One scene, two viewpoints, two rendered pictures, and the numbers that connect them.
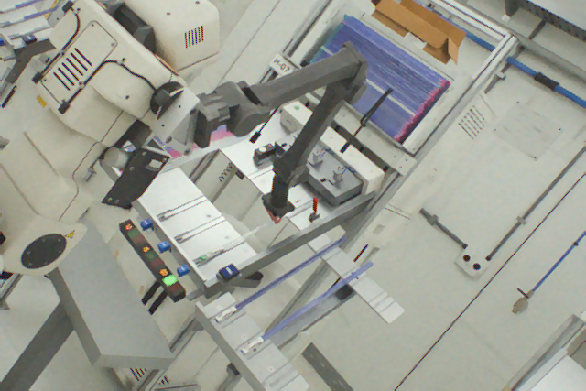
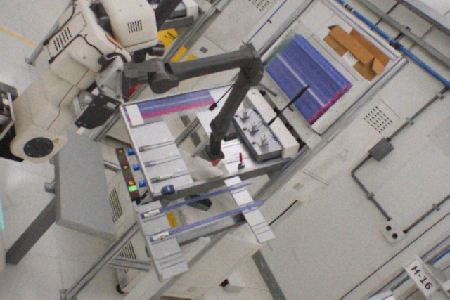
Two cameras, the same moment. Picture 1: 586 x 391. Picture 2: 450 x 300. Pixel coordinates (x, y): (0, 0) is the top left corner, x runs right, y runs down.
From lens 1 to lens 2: 0.50 m
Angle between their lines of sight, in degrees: 14
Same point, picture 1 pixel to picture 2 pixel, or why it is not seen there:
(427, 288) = (356, 246)
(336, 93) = (243, 78)
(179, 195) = (158, 138)
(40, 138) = (45, 79)
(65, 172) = (54, 101)
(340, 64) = (238, 57)
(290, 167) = (217, 126)
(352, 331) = (299, 266)
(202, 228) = (164, 160)
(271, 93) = (182, 69)
